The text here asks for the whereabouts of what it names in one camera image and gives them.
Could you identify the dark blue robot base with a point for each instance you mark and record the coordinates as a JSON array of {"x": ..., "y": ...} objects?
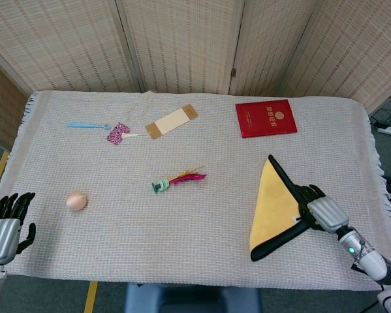
[{"x": 192, "y": 300}]

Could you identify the peach coloured egg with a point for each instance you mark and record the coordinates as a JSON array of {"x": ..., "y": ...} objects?
[{"x": 76, "y": 201}]

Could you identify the yellow black cloth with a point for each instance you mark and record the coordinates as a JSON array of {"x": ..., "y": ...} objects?
[{"x": 273, "y": 202}]

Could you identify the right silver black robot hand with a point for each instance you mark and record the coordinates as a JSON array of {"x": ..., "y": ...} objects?
[{"x": 325, "y": 213}]

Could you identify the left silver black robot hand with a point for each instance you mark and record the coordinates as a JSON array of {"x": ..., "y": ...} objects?
[{"x": 1, "y": 238}]

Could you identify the white waffle weave tablecloth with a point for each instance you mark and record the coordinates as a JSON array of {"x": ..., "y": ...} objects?
[{"x": 182, "y": 234}]

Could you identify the woven folding screen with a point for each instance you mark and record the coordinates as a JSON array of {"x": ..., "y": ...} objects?
[{"x": 182, "y": 45}]

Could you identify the red certificate booklet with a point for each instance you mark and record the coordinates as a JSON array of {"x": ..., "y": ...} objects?
[{"x": 265, "y": 119}]

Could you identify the colourful feather shuttlecock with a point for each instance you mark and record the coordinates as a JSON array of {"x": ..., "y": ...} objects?
[{"x": 164, "y": 186}]

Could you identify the kraft paper bookmark with tassel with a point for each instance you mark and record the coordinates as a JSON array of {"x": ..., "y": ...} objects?
[{"x": 172, "y": 121}]

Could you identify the light blue toothbrush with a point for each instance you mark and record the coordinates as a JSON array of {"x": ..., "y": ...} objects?
[{"x": 84, "y": 124}]

